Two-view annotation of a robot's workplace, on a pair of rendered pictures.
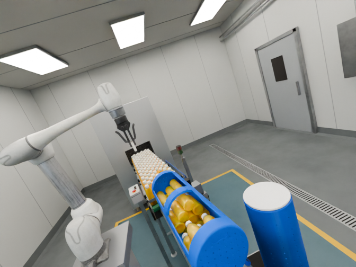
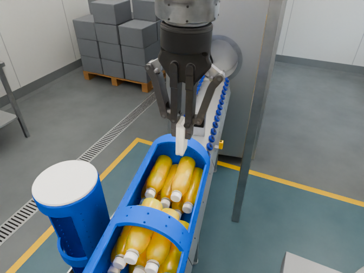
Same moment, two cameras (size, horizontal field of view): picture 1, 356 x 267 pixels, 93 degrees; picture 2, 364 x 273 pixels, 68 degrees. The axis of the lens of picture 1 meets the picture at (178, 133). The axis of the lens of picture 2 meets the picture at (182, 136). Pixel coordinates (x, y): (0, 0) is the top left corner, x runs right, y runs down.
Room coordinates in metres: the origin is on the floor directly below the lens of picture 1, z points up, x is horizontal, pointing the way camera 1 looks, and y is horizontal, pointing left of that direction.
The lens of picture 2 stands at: (1.42, 0.51, 1.92)
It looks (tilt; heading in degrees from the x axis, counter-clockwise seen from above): 36 degrees down; 211
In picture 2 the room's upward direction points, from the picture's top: straight up
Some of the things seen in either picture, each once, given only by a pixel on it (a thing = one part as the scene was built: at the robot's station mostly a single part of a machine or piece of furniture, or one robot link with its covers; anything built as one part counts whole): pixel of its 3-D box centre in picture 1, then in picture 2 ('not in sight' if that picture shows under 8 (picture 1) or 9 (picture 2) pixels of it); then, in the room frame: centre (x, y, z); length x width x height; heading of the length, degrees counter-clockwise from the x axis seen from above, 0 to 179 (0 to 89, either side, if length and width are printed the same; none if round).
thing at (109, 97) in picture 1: (109, 96); not in sight; (1.08, 0.31, 1.96); 0.13 x 0.11 x 0.16; 13
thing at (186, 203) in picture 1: (183, 199); (143, 227); (1.03, 0.13, 1.16); 0.19 x 0.07 x 0.07; 18
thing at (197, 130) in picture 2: not in sight; (196, 124); (0.22, -0.12, 1.00); 0.10 x 0.04 x 0.15; 108
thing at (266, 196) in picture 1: (265, 194); (65, 181); (0.95, -0.39, 1.03); 0.28 x 0.28 x 0.01
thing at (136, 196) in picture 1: (135, 193); not in sight; (1.59, 0.62, 1.05); 0.20 x 0.10 x 0.10; 18
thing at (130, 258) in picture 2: not in sight; (131, 256); (1.12, 0.16, 1.16); 0.04 x 0.02 x 0.04; 108
